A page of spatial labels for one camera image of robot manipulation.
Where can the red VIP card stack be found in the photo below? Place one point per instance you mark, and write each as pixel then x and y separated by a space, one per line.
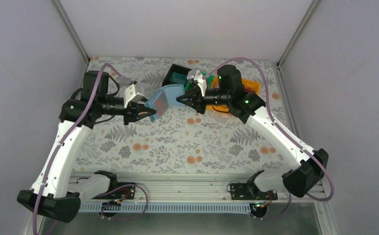
pixel 249 89

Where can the green storage bin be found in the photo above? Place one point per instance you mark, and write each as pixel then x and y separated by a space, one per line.
pixel 189 85

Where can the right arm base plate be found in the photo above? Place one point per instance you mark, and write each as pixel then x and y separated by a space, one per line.
pixel 244 191

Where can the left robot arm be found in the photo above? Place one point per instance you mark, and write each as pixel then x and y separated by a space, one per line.
pixel 51 195

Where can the blue leather card holder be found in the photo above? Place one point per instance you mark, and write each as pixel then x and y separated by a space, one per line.
pixel 171 91

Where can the teal VIP card stack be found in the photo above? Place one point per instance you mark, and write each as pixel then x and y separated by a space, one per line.
pixel 178 78

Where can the yellow bin with red cards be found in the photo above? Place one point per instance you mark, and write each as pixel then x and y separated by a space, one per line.
pixel 251 83

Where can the aluminium frame rail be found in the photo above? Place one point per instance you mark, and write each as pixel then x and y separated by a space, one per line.
pixel 186 187

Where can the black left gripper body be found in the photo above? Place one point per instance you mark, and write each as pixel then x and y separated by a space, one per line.
pixel 129 112

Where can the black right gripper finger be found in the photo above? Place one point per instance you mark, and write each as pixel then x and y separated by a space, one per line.
pixel 190 103
pixel 190 94

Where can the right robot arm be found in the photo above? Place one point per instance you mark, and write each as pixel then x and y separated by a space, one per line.
pixel 306 165

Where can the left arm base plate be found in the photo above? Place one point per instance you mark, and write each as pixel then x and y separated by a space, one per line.
pixel 121 191

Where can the slotted grey cable duct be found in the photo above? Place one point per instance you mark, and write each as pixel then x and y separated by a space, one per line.
pixel 157 207

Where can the yellow bin with white cards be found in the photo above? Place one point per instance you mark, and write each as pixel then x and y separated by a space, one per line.
pixel 212 82

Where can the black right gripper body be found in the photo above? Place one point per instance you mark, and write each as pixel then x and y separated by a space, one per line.
pixel 201 105

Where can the black storage bin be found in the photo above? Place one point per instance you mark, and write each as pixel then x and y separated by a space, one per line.
pixel 174 68

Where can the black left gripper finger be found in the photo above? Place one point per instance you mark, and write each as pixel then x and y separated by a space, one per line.
pixel 142 109
pixel 144 114

